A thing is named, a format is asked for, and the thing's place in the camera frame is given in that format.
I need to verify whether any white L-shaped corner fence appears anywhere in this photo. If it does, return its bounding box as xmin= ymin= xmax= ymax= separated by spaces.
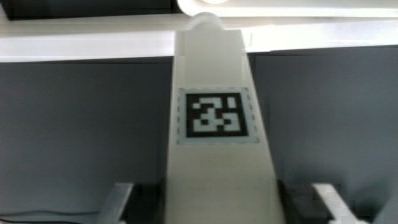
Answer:
xmin=0 ymin=7 xmax=398 ymax=63

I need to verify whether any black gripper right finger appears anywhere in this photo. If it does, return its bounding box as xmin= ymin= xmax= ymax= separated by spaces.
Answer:
xmin=277 ymin=181 xmax=369 ymax=224

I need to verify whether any white desk top tray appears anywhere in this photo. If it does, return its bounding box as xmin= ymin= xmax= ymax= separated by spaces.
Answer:
xmin=176 ymin=0 xmax=398 ymax=18

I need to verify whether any white desk leg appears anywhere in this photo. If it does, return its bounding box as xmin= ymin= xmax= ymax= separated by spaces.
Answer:
xmin=165 ymin=13 xmax=286 ymax=224

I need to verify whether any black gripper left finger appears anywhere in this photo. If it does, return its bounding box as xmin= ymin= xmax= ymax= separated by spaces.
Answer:
xmin=94 ymin=182 xmax=165 ymax=224

